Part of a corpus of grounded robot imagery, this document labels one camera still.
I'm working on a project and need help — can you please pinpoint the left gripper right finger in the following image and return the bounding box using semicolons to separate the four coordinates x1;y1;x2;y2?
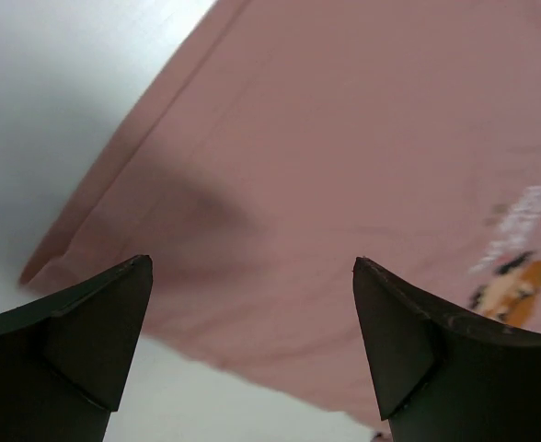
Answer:
353;258;541;442

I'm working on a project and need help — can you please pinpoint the pink t shirt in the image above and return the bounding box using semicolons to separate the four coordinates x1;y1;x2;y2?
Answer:
20;1;541;431

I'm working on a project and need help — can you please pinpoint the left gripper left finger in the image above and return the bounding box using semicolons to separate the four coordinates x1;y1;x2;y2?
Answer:
0;255;153;442

